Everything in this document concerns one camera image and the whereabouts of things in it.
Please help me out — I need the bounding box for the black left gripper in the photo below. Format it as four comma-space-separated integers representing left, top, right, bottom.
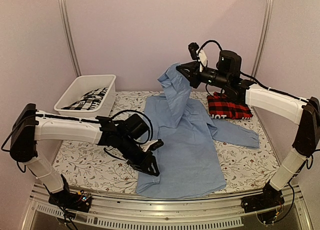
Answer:
117, 135, 160, 177

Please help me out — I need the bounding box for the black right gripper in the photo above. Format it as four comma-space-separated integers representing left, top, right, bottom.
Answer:
176, 61, 230, 89

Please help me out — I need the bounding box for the light blue long sleeve shirt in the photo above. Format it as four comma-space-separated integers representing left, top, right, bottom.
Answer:
136, 64, 260, 199

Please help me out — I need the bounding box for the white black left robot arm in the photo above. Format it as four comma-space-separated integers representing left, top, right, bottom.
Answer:
5, 103, 164, 207

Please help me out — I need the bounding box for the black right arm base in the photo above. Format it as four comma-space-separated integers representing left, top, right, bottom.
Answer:
241, 182, 285, 213

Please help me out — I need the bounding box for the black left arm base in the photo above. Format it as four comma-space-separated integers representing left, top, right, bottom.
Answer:
48, 190, 92, 213

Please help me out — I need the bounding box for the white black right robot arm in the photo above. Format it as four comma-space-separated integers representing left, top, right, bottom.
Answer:
176, 57, 320, 208

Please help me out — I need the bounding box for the red black plaid folded shirt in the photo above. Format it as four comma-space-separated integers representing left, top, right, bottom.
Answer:
206, 92, 253, 120

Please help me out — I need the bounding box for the floral patterned table cloth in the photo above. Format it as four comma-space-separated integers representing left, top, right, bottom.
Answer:
49, 90, 284, 197

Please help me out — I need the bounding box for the black white plaid shirt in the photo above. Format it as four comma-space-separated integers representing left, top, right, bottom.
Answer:
62, 87, 108, 111

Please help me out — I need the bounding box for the white plastic bin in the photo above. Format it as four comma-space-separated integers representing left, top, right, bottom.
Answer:
54, 74, 116, 118

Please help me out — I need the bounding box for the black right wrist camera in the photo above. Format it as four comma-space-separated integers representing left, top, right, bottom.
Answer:
216, 50, 242, 77

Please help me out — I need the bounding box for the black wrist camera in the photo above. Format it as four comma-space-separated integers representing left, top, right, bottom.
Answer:
124, 114, 149, 140
216, 50, 242, 77

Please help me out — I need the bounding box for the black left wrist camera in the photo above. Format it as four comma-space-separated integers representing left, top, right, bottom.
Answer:
124, 114, 149, 140

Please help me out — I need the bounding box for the aluminium front rail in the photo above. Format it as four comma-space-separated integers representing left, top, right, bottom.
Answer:
21, 184, 316, 230

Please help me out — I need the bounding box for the right aluminium frame post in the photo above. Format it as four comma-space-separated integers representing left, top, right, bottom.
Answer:
251, 0, 274, 77

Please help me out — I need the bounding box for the aluminium frame post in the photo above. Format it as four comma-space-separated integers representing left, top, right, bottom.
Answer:
251, 0, 274, 77
58, 0, 82, 77

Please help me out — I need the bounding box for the left aluminium frame post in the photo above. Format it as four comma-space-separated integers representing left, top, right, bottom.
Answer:
58, 0, 82, 77

